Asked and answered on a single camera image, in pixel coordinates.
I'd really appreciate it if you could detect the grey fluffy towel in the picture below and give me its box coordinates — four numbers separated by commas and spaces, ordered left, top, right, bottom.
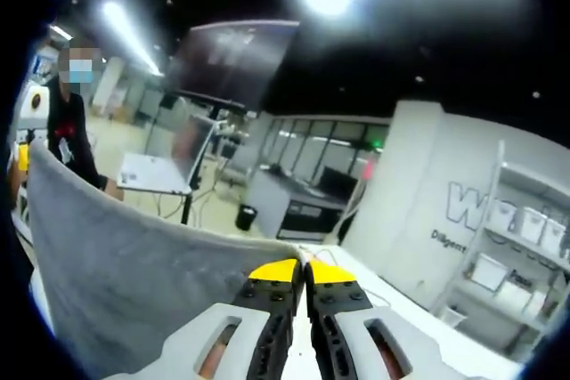
25, 139, 313, 376

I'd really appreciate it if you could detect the white stand table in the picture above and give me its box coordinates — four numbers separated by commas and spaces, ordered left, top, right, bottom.
116, 151, 193, 226

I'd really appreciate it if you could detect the black waste bin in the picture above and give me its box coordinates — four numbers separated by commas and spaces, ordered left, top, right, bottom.
235, 204, 258, 232

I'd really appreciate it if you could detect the grey counter desk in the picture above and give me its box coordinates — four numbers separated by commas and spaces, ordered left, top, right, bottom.
244, 166, 353, 241

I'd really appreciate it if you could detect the transparent tilted panel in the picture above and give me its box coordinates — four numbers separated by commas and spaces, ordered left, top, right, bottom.
171, 113, 215, 185

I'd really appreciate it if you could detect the black monitor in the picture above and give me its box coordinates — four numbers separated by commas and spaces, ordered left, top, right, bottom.
320, 166, 360, 198

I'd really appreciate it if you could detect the large hanging dark screen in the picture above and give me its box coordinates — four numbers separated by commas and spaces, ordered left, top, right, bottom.
168, 19, 302, 112

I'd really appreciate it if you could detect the grey shelving rack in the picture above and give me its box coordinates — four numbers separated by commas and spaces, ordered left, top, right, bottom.
429, 139, 570, 350

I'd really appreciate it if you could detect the row of white storage boxes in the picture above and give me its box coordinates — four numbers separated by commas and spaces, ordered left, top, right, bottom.
469, 199, 569, 323

